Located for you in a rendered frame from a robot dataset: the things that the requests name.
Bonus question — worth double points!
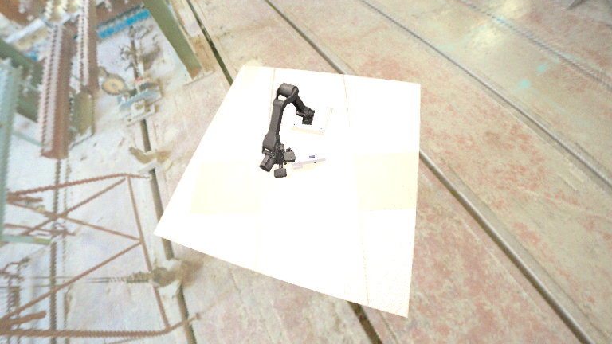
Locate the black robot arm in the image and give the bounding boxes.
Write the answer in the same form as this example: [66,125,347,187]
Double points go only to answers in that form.
[259,82,315,172]

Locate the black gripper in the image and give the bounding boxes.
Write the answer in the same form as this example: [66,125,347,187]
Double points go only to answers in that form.
[274,143,287,178]

